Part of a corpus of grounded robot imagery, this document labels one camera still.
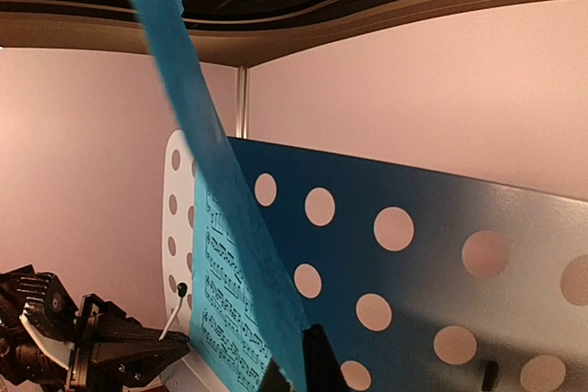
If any white perforated music stand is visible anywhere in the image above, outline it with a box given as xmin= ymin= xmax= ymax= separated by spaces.
xmin=162 ymin=131 xmax=587 ymax=391

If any blue sheet music page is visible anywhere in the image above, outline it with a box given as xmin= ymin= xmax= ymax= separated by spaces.
xmin=131 ymin=0 xmax=308 ymax=391

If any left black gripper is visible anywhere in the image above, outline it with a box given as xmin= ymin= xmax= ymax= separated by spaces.
xmin=65 ymin=294 xmax=189 ymax=391

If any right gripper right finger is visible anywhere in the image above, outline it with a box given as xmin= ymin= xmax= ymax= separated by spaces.
xmin=302 ymin=324 xmax=347 ymax=392

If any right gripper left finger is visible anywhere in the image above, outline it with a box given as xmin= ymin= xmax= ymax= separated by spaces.
xmin=259 ymin=359 xmax=293 ymax=392

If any left aluminium frame post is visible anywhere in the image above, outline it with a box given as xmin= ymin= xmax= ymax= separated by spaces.
xmin=236 ymin=66 xmax=249 ymax=139

